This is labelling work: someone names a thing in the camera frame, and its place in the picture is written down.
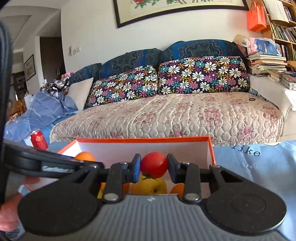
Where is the clear plastic bag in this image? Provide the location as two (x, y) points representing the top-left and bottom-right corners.
(233, 34), (251, 48)

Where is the light blue tablecloth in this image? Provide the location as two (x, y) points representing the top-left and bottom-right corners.
(46, 139), (296, 241)

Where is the stack of books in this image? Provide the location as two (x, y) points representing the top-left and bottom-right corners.
(246, 52), (296, 90)

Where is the pink floral quilted cover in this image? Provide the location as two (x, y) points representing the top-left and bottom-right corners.
(50, 93), (284, 147)

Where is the crumpled blue sheet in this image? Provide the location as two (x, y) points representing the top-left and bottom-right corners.
(5, 91), (78, 142)

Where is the red drink can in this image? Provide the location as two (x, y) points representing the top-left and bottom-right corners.
(30, 130), (49, 151)

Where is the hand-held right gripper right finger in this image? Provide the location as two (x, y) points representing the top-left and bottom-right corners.
(166, 153), (232, 202)

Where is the white pillow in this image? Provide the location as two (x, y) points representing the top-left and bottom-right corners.
(67, 77), (94, 110)

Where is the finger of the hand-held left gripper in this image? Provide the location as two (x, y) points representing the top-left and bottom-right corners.
(76, 159), (105, 169)

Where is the large framed flower painting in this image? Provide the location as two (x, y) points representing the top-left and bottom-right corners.
(113, 0), (250, 29)

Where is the yellow apple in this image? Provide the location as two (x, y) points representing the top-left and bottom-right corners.
(131, 175), (167, 194)

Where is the wooden bookshelf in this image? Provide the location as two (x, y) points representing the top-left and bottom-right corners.
(261, 0), (296, 72)

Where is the dark blue patterned back cushion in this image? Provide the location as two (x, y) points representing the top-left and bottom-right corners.
(100, 48), (163, 78)
(161, 39), (247, 64)
(68, 63), (103, 85)

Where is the patterned clothes pile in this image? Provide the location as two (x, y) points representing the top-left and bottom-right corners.
(40, 72), (74, 95)

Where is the white sofa armrest cover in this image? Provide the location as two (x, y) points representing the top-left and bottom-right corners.
(248, 74), (296, 142)

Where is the orange paper bag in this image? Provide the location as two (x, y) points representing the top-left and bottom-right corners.
(247, 1), (269, 33)

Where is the small framed picture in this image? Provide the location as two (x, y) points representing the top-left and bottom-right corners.
(24, 54), (36, 81)

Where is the red cherry tomato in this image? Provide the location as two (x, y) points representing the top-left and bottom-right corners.
(141, 152), (169, 180)

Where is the blue white package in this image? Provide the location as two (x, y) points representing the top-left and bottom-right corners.
(247, 37), (282, 56)

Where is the dark wooden door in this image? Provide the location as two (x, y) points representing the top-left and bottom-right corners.
(39, 36), (66, 87)

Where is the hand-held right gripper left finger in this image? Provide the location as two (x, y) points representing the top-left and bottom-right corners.
(76, 153), (142, 204)

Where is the right gripper black braided cable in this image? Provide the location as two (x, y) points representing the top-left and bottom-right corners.
(0, 21), (14, 205)

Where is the floral daisy cushion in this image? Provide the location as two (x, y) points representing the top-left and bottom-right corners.
(157, 56), (250, 95)
(85, 65), (159, 108)

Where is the person's left hand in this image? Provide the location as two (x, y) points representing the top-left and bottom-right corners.
(0, 193), (23, 232)

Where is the orange cardboard box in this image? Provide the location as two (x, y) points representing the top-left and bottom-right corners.
(24, 136), (216, 195)

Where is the wooden chair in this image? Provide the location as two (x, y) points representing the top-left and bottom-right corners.
(7, 100), (26, 121)

